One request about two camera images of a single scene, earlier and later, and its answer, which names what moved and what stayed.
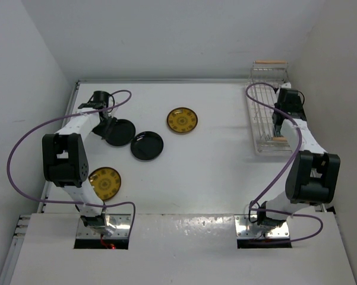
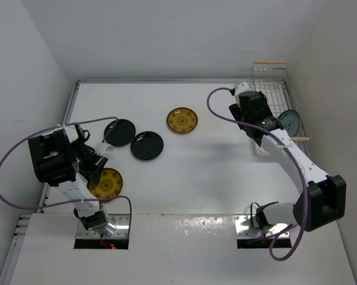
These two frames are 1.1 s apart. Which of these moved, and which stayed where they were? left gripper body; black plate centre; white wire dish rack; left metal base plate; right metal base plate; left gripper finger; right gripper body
Moved: left gripper body; left gripper finger; right gripper body
Stayed: white wire dish rack; black plate centre; left metal base plate; right metal base plate
